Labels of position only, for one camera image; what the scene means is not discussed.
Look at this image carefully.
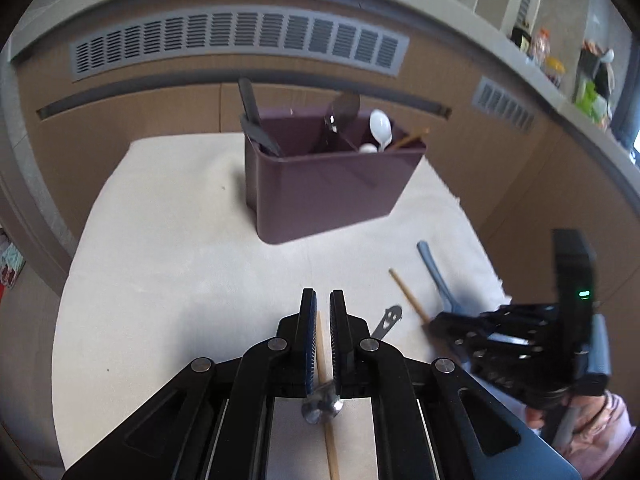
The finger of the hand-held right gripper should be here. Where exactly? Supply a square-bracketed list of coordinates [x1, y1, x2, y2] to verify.
[452, 335, 568, 403]
[431, 302, 563, 338]

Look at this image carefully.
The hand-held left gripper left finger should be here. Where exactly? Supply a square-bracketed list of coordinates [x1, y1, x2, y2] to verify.
[62, 287, 318, 480]

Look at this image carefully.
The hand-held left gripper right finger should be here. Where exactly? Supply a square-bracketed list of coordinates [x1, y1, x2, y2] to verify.
[329, 289, 583, 480]

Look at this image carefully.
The metal spoon with cutout handle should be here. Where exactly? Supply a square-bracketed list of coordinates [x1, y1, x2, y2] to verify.
[300, 305, 403, 423]

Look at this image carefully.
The wooden chopstick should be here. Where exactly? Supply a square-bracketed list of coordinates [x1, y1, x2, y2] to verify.
[315, 310, 341, 480]
[389, 268, 432, 322]

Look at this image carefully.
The blue-grey plastic spoon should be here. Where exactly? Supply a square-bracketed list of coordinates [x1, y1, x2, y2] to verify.
[416, 241, 458, 316]

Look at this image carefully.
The purple plastic utensil holder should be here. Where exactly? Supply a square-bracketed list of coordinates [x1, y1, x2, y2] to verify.
[244, 112, 428, 246]

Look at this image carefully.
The black spatula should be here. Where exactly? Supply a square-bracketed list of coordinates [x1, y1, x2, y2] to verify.
[240, 115, 283, 157]

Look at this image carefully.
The white plastic spoon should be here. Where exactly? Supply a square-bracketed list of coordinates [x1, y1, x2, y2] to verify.
[369, 109, 392, 153]

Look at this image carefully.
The translucent grey plastic spoon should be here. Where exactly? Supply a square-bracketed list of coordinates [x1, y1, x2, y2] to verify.
[324, 92, 361, 136]

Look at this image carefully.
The person's right forearm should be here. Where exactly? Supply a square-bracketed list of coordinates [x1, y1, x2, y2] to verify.
[555, 392, 638, 480]

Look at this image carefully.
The dark holder with utensils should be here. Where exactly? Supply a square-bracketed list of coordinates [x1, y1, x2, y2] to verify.
[579, 42, 616, 98]

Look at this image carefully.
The white cloth mat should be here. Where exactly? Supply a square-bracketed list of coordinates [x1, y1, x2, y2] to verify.
[52, 132, 511, 471]

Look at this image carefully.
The green packet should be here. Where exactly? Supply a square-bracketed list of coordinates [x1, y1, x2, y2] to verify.
[575, 80, 608, 123]

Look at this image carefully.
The small grey vent grille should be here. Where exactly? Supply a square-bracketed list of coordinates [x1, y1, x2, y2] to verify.
[472, 77, 536, 133]

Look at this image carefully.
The yellow lid jar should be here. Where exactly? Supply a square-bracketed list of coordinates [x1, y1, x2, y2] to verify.
[545, 57, 566, 88]

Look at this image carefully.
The orange cap bottle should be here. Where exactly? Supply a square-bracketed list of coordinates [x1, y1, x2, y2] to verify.
[530, 27, 552, 67]

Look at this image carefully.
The large grey vent grille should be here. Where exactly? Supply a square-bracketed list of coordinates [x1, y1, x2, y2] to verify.
[70, 12, 411, 83]

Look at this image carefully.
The colourful printed box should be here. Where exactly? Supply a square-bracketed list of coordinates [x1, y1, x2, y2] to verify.
[0, 240, 26, 288]

